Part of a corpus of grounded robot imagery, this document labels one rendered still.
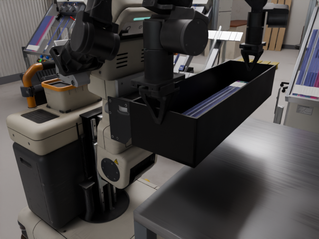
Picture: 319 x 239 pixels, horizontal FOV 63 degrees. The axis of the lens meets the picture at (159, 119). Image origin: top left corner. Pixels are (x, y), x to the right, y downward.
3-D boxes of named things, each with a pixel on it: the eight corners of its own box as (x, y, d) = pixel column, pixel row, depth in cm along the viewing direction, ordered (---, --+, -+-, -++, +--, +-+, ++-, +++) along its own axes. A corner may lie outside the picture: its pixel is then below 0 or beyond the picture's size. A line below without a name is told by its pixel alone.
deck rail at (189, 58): (181, 82, 202) (178, 78, 197) (179, 81, 203) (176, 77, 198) (214, 12, 221) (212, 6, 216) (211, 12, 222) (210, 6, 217)
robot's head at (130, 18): (80, 15, 85) (98, -25, 75) (125, 13, 100) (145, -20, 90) (106, 49, 83) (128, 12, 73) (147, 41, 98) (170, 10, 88)
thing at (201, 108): (236, 88, 99) (237, 80, 98) (254, 92, 95) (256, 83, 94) (156, 141, 62) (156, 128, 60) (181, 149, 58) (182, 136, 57)
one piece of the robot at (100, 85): (65, 179, 111) (53, 31, 82) (126, 143, 139) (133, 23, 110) (108, 212, 99) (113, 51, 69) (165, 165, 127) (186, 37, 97)
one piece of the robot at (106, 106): (101, 136, 94) (95, 78, 85) (148, 113, 115) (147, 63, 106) (134, 150, 86) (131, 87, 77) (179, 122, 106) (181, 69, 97)
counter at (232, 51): (257, 47, 790) (261, 20, 758) (232, 59, 619) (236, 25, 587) (233, 45, 828) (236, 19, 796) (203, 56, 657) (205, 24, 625)
